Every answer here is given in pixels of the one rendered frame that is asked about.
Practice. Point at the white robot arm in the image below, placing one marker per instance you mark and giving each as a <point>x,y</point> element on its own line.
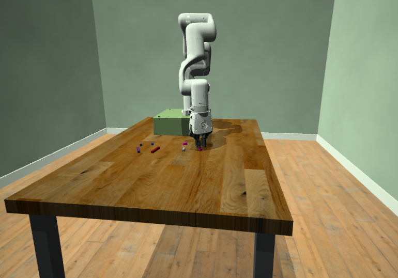
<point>198,29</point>

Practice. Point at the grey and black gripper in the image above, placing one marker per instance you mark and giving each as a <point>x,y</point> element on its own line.
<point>200,123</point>

